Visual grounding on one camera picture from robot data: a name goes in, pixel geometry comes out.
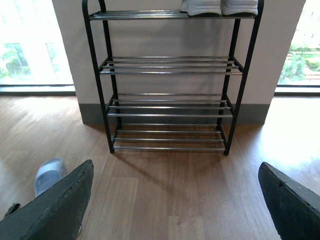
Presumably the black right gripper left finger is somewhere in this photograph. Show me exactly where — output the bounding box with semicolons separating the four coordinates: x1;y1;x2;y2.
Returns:
0;159;94;240

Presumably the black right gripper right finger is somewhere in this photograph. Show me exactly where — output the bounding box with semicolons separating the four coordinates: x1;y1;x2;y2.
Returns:
258;162;320;240

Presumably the grey sneaker front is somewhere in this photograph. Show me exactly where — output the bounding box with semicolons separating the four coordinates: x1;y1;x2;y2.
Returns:
180;0;222;17

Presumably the grey sneaker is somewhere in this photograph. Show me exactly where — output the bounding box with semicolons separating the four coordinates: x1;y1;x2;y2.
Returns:
220;0;258;15
180;0;222;17

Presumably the light blue slipper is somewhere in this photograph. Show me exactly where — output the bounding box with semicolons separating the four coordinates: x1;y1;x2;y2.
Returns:
33;157;67;197

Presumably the black metal shoe rack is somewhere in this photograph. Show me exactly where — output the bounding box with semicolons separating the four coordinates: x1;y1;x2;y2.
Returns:
82;0;264;155

